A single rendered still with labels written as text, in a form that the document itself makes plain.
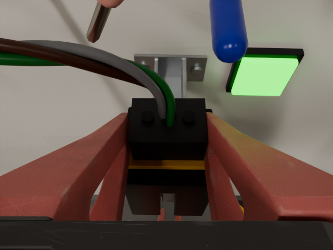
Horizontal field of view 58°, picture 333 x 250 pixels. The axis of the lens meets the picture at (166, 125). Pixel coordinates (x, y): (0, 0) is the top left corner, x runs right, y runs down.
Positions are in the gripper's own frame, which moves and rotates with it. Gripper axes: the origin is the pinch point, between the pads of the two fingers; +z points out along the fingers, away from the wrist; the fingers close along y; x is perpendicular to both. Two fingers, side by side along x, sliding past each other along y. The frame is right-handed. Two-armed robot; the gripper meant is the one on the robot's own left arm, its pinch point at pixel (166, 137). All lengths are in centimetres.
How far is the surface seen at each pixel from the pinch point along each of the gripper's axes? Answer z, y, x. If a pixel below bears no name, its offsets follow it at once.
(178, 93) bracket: 7.4, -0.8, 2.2
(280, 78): 7.5, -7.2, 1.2
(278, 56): 7.3, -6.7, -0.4
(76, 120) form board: 11.6, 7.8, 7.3
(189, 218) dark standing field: 75, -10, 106
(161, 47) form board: 7.9, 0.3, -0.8
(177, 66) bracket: 8.2, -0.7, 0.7
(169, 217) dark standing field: 76, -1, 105
